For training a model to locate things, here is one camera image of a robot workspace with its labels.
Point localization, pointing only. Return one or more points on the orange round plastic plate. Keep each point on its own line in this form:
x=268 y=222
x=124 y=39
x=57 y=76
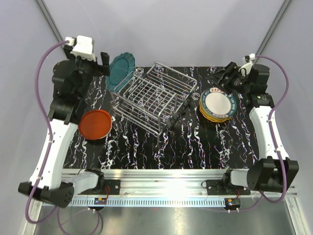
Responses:
x=95 y=125

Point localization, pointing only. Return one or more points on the aluminium frame post right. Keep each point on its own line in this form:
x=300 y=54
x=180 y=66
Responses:
x=274 y=25

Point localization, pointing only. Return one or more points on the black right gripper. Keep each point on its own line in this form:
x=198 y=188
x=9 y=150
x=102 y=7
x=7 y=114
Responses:
x=231 y=71

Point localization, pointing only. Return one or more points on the small circuit board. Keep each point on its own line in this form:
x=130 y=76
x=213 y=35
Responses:
x=233 y=202
x=100 y=201

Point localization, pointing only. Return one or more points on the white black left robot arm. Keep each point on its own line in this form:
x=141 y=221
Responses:
x=71 y=79

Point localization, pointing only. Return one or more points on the white plate green rim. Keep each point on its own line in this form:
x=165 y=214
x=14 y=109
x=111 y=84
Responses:
x=218 y=103

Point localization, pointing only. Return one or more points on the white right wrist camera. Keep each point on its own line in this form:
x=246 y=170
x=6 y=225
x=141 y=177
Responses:
x=247 y=64

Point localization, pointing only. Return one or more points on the silver wire dish rack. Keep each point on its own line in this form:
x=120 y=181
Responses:
x=153 y=99

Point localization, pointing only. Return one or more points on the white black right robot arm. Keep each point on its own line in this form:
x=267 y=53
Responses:
x=274 y=171

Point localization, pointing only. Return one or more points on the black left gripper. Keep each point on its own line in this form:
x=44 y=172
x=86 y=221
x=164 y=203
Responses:
x=103 y=69

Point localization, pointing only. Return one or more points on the aluminium front mounting rail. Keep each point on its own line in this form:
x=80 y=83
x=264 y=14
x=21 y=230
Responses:
x=160 y=188

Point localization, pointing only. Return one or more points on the left small circuit board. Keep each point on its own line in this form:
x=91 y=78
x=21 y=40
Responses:
x=100 y=201

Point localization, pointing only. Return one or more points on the aluminium frame rail left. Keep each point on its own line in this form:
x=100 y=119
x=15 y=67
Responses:
x=49 y=19

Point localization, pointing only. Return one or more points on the right small circuit board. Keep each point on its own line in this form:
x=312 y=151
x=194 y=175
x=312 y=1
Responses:
x=233 y=202

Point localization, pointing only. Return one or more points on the teal scalloped plate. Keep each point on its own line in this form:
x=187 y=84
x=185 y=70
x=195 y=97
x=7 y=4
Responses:
x=121 y=71

